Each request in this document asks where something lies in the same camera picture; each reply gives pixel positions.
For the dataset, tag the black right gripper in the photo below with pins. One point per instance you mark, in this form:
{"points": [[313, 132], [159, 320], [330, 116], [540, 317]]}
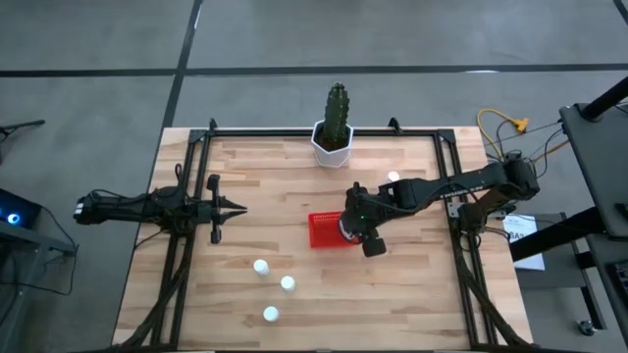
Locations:
{"points": [[365, 211]]}

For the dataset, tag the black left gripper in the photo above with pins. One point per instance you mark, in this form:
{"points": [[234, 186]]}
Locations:
{"points": [[214, 211]]}

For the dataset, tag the red plastic basket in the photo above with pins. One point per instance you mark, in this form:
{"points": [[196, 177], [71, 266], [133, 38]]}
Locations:
{"points": [[324, 230]]}

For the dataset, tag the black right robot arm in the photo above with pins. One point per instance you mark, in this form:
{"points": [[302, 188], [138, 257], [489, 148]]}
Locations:
{"points": [[441, 188]]}

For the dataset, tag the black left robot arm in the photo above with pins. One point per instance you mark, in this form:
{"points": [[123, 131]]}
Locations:
{"points": [[122, 209]]}

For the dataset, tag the white paper sheet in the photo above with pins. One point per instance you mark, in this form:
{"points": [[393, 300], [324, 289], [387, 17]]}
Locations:
{"points": [[527, 245]]}

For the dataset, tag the grey metal stand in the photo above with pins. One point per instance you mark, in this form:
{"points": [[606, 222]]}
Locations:
{"points": [[29, 245]]}

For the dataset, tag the black computer with light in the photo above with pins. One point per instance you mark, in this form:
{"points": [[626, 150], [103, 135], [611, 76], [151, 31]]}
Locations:
{"points": [[15, 216]]}

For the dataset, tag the black tripod leg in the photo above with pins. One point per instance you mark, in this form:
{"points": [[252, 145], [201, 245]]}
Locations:
{"points": [[22, 125]]}

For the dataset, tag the black cart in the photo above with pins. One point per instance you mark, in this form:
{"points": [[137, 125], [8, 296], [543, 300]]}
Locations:
{"points": [[598, 162]]}

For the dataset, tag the black aluminium frame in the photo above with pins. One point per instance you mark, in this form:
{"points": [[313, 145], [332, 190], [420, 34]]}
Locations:
{"points": [[275, 132]]}

